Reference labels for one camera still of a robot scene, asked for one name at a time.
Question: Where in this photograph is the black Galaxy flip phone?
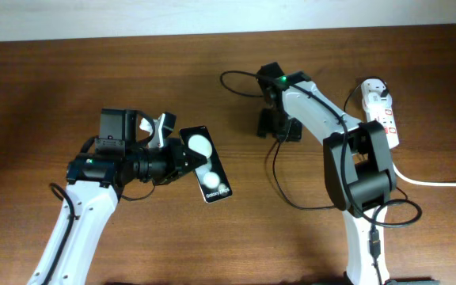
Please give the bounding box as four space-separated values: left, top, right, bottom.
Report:
179 126 233 203

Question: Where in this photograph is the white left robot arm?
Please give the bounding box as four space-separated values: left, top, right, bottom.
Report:
29 135 215 284

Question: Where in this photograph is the black USB charging cable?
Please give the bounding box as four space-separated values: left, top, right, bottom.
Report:
264 75 423 229

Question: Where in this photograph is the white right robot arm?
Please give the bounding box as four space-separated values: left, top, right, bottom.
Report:
257 63 397 284

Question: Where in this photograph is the white USB charger plug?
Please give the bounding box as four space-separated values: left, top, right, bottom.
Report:
361 77 393 112

